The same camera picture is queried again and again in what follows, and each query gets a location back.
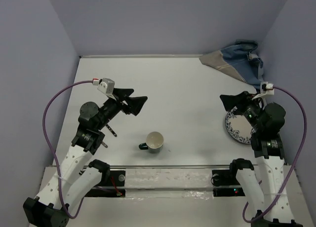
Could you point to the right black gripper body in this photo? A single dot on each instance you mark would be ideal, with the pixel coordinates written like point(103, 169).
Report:
point(249, 108)

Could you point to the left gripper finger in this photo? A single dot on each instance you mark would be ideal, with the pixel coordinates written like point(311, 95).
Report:
point(122, 93)
point(135, 104)

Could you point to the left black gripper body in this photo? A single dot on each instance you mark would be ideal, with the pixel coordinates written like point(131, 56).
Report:
point(113, 106)

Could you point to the blue and beige cloth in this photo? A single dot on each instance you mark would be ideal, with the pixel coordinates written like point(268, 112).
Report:
point(239, 61)

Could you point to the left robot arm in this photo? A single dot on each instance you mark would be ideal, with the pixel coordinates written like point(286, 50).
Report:
point(77, 174)

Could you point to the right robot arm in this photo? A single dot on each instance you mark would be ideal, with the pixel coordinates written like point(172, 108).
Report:
point(267, 198)

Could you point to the metal fork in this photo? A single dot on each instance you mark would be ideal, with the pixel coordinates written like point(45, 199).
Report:
point(111, 130)

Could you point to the blue floral plate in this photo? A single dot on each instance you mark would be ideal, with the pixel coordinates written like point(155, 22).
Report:
point(238, 127)

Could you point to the green mug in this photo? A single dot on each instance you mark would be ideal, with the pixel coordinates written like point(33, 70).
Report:
point(154, 142)

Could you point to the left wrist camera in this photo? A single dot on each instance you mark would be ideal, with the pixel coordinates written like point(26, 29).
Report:
point(106, 86)

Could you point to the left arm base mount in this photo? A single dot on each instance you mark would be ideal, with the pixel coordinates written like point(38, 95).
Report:
point(111, 187)

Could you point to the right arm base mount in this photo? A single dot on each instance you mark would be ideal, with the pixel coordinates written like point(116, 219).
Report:
point(224, 184)

